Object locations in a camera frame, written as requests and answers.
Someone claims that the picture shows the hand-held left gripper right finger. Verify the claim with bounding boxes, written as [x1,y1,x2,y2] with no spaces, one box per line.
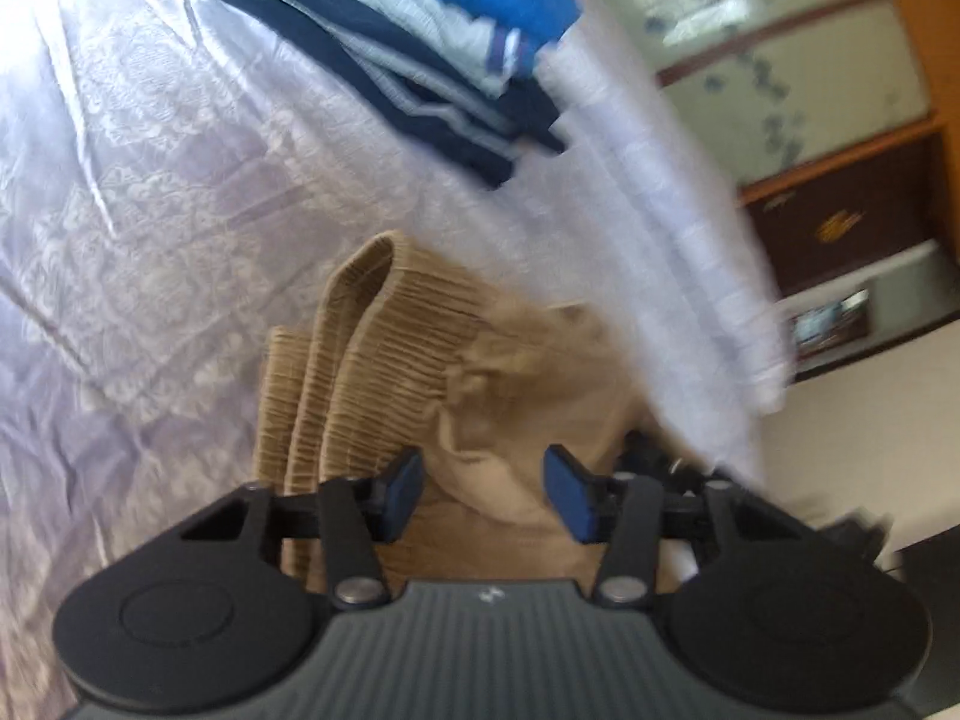
[544,444,800,608]

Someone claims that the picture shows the dark brown door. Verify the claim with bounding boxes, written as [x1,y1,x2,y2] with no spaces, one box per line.
[741,126,960,302]

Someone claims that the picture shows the tan pants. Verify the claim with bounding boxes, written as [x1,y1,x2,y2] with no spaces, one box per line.
[259,232,721,593]

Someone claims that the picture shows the gold door ornament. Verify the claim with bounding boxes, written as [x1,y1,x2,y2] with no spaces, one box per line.
[817,210,863,242]

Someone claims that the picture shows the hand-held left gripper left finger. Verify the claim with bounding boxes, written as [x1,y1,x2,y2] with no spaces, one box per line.
[178,446,425,610]

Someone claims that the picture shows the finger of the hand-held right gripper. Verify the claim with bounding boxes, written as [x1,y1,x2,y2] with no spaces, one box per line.
[621,429,740,494]

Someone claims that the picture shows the lilac satin bedsheet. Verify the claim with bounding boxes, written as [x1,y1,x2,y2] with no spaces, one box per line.
[0,0,766,691]

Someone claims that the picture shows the pale patterned quilt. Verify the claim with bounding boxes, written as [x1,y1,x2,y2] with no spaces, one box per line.
[536,0,796,415]

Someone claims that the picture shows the light grey garment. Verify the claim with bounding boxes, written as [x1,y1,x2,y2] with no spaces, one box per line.
[285,0,520,98]

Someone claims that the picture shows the navy striped pants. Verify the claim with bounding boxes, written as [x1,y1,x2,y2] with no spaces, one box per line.
[166,0,567,190]

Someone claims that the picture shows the wooden wardrobe with frosted doors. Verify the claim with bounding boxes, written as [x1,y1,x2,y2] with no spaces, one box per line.
[555,0,955,192]

